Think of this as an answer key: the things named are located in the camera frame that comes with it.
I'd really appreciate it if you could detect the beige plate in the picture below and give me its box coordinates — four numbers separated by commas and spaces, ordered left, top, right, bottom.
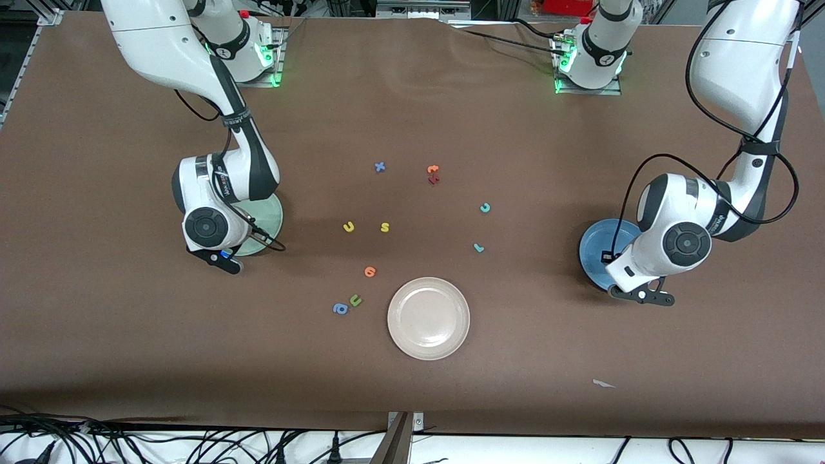
387, 276, 471, 361

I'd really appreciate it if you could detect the brown table cover sheet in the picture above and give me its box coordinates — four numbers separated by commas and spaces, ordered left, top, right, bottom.
0, 10, 825, 439

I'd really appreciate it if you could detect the light green plate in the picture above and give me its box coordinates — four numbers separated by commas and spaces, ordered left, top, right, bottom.
229, 192, 284, 257

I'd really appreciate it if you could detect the blue plate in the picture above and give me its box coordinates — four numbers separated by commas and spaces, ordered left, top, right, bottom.
579, 218, 642, 292

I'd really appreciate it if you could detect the dark metal beam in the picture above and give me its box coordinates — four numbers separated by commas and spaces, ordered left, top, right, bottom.
369, 412, 413, 464

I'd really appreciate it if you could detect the red box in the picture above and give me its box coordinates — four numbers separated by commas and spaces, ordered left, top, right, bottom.
540, 0, 600, 17

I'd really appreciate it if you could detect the aluminium corner extrusion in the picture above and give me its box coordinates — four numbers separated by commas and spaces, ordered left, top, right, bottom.
0, 8, 65, 130

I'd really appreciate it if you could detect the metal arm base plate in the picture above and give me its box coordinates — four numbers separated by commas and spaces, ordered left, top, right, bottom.
215, 26, 285, 88
553, 35, 623, 96

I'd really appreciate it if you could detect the thin black table cable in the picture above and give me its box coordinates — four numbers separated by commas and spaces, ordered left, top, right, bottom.
448, 18, 568, 53

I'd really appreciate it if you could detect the silver metal frame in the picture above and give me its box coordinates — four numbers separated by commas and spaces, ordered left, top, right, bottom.
376, 0, 472, 21

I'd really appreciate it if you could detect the black looped cable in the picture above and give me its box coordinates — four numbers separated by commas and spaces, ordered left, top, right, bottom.
667, 437, 698, 464

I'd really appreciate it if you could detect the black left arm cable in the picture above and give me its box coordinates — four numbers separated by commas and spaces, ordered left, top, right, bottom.
603, 0, 801, 263

